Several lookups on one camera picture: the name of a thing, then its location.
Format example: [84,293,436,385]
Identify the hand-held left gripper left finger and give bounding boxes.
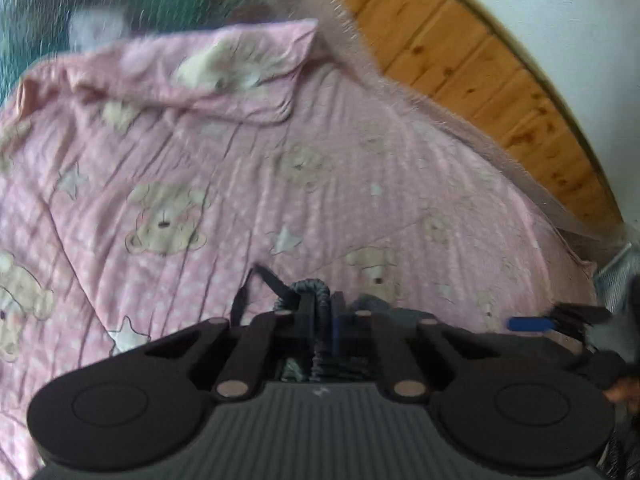
[144,291,318,403]

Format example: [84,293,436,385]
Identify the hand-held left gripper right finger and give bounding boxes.
[330,293,502,401]

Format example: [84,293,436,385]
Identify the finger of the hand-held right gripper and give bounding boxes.
[507,316,558,333]

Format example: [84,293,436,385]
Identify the grey sweatpants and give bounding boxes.
[230,264,451,386]

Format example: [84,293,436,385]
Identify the person's right hand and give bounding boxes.
[604,375,640,406]

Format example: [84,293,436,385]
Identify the white ribbed panel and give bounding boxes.
[592,242,636,311]

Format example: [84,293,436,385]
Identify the pink bear printed blanket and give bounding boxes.
[0,17,598,476]

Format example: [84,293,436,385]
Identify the wooden headboard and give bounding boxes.
[320,0,626,226]

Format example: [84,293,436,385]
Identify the green bed sheet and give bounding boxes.
[0,0,241,106]

